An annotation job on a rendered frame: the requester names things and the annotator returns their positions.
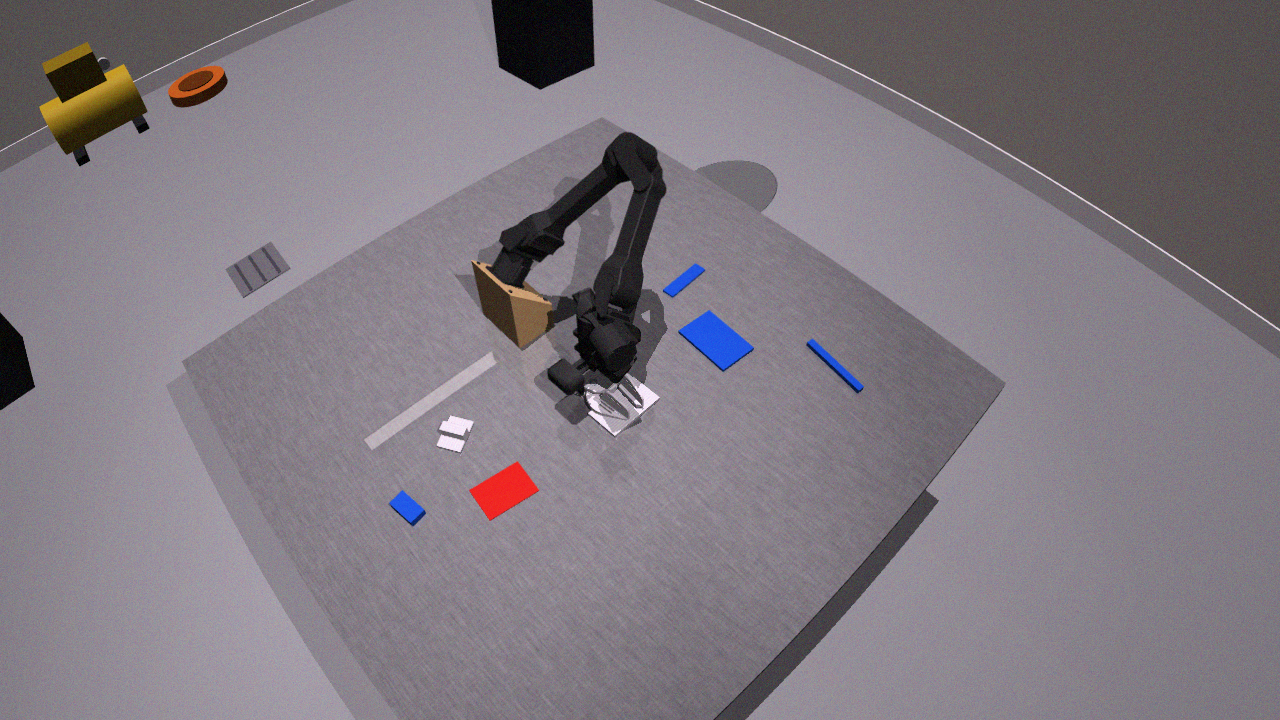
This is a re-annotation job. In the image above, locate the blue rectangular block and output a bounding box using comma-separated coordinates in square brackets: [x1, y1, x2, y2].
[390, 489, 426, 525]

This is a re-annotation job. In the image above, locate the red flat rectangular plate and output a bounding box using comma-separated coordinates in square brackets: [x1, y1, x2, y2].
[468, 462, 539, 521]

